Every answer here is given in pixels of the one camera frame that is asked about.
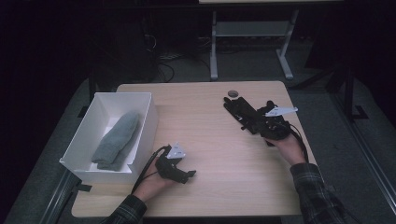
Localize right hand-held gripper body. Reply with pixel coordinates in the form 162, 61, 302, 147
260, 106, 299, 141

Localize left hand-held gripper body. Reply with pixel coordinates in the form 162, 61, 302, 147
154, 142, 187, 181

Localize plain grey mitten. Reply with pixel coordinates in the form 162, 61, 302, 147
96, 157, 125, 172

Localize white box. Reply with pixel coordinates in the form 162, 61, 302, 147
59, 91, 160, 185

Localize person's right hand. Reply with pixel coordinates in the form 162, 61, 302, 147
264, 132, 307, 166

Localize person's left hand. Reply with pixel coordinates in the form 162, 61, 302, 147
132, 158, 176, 203

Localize left hand-held gripper cable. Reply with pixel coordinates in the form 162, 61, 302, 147
130, 145, 171, 195

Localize hand-held gripper cable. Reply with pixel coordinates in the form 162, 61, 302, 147
130, 145, 171, 195
288, 122, 310, 164

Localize right hand-held gripper cable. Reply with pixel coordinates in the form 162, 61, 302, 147
288, 122, 310, 164

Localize black floor bracket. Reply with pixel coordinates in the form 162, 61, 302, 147
353, 105, 370, 120

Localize grey metal desk frame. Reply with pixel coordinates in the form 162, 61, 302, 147
209, 8, 300, 82

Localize black floor cables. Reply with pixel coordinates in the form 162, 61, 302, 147
153, 52, 185, 83

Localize aluminium floor rail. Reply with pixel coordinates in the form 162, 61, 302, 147
40, 169, 78, 224
330, 92, 396, 216

